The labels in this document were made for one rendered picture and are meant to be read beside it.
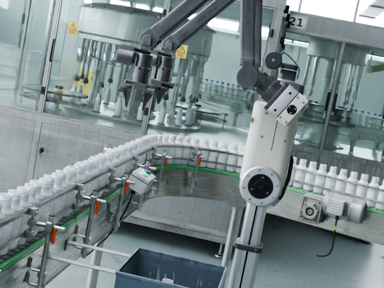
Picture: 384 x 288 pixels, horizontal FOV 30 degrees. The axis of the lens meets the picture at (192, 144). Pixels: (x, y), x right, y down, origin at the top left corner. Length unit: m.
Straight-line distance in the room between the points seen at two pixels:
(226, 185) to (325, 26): 3.85
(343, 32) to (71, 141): 3.20
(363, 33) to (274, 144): 5.16
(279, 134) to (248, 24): 0.43
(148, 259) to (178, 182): 1.67
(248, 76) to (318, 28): 5.25
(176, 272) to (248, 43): 0.84
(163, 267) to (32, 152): 3.94
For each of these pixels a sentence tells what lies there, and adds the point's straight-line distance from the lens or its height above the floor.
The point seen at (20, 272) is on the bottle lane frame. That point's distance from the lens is 2.09.
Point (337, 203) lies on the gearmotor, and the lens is 3.91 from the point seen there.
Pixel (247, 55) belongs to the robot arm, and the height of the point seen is 1.66.
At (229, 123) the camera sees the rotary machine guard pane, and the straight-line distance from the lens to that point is 5.94.
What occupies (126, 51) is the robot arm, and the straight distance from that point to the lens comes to 2.63.
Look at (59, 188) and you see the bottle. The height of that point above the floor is 1.12.
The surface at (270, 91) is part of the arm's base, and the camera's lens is 2.56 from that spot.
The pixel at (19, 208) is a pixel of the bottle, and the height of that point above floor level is 1.12.
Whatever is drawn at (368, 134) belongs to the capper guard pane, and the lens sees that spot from 7.86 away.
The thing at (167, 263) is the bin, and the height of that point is 0.92.
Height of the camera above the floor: 1.62
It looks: 7 degrees down
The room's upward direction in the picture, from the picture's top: 11 degrees clockwise
